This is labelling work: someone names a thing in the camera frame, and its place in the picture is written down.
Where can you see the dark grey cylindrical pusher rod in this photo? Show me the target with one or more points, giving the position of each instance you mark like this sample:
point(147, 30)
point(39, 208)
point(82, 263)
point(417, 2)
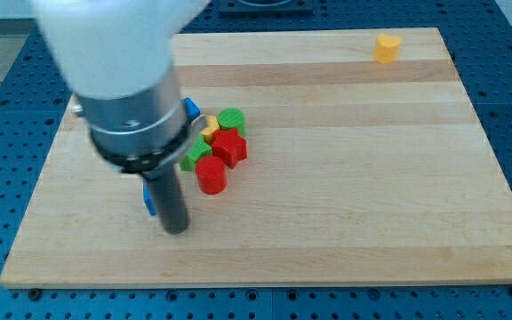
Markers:
point(165, 195)

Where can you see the blue triangle block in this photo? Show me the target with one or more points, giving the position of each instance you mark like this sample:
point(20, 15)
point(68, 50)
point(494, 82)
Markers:
point(148, 201)

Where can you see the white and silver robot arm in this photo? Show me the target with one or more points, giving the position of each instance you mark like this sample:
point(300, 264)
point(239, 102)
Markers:
point(116, 57)

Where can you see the green star block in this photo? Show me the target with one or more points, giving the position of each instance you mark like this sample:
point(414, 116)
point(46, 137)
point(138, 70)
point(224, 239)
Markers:
point(199, 149)

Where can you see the red star block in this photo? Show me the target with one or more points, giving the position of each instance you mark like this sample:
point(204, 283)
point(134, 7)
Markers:
point(230, 147)

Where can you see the red cylinder block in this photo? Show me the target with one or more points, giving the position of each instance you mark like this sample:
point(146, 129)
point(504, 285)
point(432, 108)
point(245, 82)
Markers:
point(211, 175)

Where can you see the yellow pentagon block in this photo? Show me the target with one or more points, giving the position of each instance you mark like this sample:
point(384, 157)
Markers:
point(210, 130)

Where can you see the blue block upper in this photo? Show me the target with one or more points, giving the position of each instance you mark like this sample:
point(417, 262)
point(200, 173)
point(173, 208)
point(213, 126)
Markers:
point(193, 111)

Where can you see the green cylinder block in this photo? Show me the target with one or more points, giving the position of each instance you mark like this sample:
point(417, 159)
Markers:
point(232, 118)

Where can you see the wooden board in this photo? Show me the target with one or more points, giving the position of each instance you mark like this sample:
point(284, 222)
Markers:
point(358, 174)

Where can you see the yellow heart block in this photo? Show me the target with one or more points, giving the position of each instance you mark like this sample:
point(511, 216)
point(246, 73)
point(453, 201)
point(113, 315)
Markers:
point(386, 48)

